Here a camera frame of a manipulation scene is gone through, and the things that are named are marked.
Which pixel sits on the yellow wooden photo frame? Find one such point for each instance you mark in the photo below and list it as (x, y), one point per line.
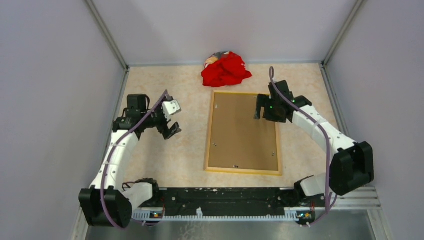
(208, 139)

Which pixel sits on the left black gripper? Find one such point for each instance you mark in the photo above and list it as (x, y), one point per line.
(167, 132)

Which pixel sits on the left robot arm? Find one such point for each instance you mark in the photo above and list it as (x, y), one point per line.
(106, 202)

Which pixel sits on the aluminium front rail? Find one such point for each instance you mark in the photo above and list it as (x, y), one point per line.
(357, 215)

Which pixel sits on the red crumpled cloth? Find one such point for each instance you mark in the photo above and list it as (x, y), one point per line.
(224, 68)

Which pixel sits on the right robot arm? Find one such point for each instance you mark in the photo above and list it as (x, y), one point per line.
(349, 163)

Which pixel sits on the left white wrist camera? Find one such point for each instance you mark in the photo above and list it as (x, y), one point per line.
(170, 108)

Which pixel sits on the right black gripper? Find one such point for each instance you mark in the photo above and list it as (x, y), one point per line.
(263, 101)

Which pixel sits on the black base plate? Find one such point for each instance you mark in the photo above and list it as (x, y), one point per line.
(229, 202)

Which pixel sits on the brown backing board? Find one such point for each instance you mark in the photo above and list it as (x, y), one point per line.
(242, 132)

